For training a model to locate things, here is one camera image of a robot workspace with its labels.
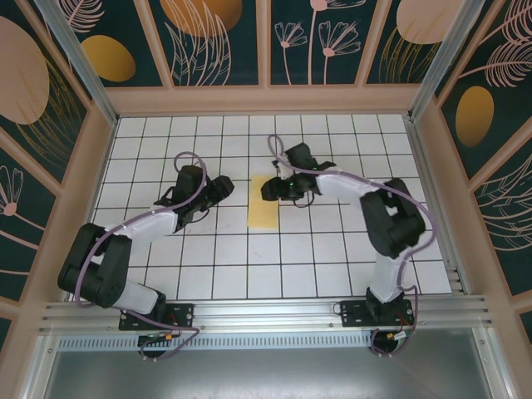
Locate wall panel pink leaf outlines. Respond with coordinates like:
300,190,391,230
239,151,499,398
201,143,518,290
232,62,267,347
473,161,532,296

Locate yellow cloth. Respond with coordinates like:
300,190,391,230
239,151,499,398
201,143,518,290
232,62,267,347
245,174,280,229

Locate aluminium side rail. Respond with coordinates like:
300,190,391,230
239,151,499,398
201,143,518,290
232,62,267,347
405,116,469,296

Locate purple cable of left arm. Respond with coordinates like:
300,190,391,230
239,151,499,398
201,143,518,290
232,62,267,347
74,151,209,363

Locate long aluminium mounting rail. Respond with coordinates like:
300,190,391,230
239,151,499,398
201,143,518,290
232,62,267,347
39,294,494,333

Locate wall panel single flower outline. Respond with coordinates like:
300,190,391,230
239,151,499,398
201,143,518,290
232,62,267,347
0,136,57,304

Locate black base plate left arm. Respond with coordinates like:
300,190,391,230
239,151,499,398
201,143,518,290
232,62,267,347
119,301,196,332

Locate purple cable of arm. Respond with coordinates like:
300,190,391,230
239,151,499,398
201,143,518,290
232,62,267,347
74,151,209,363
267,133,437,359

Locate wall panel oval and feather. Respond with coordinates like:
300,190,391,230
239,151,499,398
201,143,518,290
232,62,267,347
436,0,532,180

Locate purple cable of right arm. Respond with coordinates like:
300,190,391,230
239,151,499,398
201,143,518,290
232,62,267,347
267,133,437,359

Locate slotted grey cable duct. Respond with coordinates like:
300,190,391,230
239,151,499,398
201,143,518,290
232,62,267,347
57,335,375,351

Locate wall panel large orange circle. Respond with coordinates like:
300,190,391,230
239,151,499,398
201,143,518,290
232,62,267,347
149,0,263,86

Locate wall panel small golden oval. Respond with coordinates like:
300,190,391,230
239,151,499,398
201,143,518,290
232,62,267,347
53,0,174,88

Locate wall panel large pink oval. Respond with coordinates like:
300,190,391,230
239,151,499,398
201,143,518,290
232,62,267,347
0,0,91,196

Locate black base plate right arm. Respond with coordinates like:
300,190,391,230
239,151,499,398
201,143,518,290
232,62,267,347
339,298,416,329

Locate wall panel pale pink circle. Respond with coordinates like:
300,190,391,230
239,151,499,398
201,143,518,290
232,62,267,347
365,0,454,84

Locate aluminium corner post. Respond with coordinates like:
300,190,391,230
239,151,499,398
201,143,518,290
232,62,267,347
32,0,120,126
406,0,485,121

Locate grey metal sheet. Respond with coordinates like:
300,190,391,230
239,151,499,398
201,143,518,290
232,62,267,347
41,348,495,399

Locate wall panel pink flowers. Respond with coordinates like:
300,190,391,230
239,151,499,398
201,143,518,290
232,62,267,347
269,0,367,86

